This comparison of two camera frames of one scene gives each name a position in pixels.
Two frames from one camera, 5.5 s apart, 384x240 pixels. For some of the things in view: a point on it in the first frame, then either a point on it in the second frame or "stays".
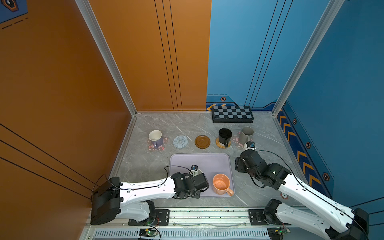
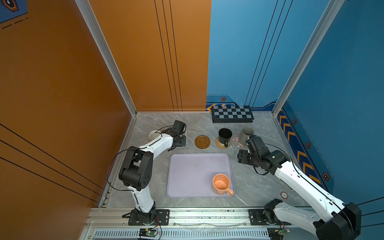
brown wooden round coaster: (202, 141) stays
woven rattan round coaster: (222, 145) stays
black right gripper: (238, 164) -> (241, 156)
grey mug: (244, 135) stays
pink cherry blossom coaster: (235, 140) stays
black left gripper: (197, 195) -> (183, 140)
